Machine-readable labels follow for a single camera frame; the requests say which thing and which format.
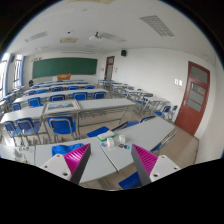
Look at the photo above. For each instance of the blue chair front left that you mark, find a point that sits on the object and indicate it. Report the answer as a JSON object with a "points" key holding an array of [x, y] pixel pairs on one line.
{"points": [[28, 127]]}

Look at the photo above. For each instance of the white ceiling fan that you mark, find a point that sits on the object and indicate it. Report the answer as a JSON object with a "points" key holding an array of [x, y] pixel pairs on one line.
{"points": [[96, 37]]}

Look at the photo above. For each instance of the black wall speaker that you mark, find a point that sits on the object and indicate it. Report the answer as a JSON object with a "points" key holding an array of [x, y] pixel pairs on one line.
{"points": [[123, 53]]}

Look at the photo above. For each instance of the blue chair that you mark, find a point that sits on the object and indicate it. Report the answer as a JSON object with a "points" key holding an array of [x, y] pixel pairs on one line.
{"points": [[62, 125], [28, 127]]}

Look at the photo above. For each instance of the red-brown door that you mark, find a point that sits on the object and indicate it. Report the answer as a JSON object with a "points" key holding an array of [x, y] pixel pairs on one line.
{"points": [[109, 68], [195, 98]]}

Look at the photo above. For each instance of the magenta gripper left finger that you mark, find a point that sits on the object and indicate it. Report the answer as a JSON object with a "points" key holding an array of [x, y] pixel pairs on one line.
{"points": [[70, 166]]}

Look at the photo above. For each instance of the grey desk second row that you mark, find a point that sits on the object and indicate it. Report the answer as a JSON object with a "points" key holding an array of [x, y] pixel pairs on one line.
{"points": [[104, 104]]}

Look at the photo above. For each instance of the red-brown near door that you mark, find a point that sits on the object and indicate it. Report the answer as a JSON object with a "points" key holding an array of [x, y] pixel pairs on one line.
{"points": [[195, 98]]}

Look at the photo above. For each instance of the green chalkboard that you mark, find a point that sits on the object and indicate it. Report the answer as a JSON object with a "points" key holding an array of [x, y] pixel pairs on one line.
{"points": [[57, 66]]}

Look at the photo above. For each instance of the framed picture on desk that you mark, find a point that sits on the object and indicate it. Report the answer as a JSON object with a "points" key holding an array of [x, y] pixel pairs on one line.
{"points": [[61, 106]]}

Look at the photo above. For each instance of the blue cloth on desk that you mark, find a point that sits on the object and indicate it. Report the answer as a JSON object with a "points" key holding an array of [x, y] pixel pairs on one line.
{"points": [[64, 149]]}

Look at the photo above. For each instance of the grey desk front left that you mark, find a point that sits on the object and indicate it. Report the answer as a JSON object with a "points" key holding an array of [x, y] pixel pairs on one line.
{"points": [[98, 164]]}

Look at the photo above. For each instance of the grey desk front right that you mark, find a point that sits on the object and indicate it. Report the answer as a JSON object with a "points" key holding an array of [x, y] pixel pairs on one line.
{"points": [[147, 135]]}

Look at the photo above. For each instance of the red-brown far door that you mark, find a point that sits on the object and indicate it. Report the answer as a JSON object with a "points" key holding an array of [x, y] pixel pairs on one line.
{"points": [[109, 68]]}

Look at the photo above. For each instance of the white box green lid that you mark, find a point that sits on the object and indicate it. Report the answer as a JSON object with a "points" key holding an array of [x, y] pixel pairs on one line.
{"points": [[106, 135]]}

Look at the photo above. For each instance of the blue chair front centre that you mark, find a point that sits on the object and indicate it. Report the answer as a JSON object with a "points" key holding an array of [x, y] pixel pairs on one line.
{"points": [[62, 125]]}

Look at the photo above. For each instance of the grey desk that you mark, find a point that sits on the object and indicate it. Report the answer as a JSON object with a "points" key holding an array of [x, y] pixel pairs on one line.
{"points": [[98, 164], [147, 135]]}

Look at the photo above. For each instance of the small white cup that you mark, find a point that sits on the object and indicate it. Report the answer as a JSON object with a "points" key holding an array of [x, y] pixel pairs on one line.
{"points": [[122, 139]]}

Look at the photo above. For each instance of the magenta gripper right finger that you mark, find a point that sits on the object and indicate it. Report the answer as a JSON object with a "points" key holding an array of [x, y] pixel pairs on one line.
{"points": [[151, 167]]}

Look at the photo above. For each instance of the wooden lectern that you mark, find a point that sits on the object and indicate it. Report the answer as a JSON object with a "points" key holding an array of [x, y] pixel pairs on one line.
{"points": [[64, 77]]}

